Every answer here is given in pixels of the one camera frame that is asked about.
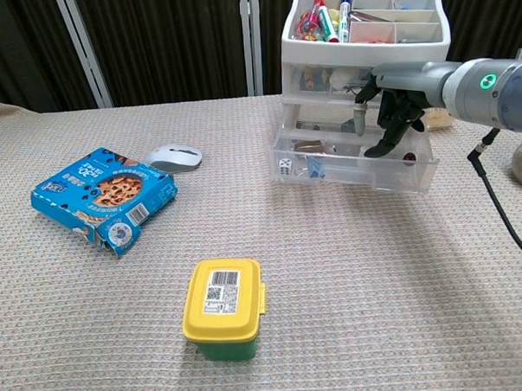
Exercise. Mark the yellow-lid green container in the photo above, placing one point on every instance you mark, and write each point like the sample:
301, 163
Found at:
223, 322

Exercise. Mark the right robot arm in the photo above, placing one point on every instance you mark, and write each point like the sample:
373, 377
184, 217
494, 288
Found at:
490, 94

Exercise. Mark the white die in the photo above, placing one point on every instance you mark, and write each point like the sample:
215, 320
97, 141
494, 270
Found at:
286, 167

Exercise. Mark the blue-capped marker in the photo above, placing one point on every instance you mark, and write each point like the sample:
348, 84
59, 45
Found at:
345, 14

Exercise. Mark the blue cookie box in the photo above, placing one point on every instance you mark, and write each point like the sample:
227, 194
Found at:
109, 193

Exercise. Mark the beige woven tablecloth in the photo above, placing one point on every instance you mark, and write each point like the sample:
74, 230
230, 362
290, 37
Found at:
334, 287

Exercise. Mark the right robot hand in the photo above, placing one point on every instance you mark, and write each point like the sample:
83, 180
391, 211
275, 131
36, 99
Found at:
407, 78

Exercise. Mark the blue binder clip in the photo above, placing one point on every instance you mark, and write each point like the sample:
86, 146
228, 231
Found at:
315, 166

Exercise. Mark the brown wrapped item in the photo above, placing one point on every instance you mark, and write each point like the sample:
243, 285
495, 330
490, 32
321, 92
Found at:
308, 146

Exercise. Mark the black pleated screen curtain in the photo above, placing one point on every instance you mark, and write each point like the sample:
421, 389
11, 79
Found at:
172, 43

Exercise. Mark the beige snack bag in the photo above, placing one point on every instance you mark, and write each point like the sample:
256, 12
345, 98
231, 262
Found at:
439, 120

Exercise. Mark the white computer mouse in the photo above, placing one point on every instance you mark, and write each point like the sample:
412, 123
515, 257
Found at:
177, 158

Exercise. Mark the white plastic drawer organizer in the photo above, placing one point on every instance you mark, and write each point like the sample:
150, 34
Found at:
367, 50

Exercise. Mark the grey screen frame post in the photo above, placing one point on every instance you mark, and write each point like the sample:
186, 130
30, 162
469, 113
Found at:
83, 51
251, 40

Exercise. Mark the red-capped marker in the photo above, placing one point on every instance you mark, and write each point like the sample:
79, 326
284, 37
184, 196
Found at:
327, 21

